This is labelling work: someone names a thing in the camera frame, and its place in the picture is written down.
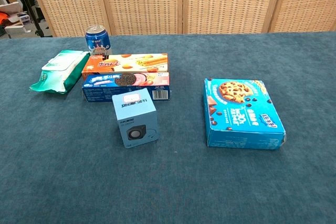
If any small blue box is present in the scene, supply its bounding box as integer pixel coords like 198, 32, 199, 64
112, 88, 159, 149

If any orange egg roll box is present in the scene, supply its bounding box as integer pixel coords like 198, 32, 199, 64
81, 53, 169, 81

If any blue Oreo cookie box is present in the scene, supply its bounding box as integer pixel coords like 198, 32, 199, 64
81, 72, 171, 103

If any blue chocolate chip cookie box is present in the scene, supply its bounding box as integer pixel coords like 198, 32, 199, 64
204, 78, 287, 151

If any blue drink can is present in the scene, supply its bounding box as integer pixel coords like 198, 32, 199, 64
85, 24, 113, 57

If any green wet wipes pack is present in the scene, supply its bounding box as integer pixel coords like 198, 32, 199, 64
29, 50, 90, 94

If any teal felt table cloth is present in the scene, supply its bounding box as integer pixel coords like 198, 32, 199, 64
0, 31, 336, 224

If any black tripod stand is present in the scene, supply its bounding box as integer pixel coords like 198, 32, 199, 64
10, 0, 47, 37

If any white cardboard box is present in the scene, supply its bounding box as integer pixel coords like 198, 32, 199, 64
4, 23, 31, 36
0, 1, 26, 13

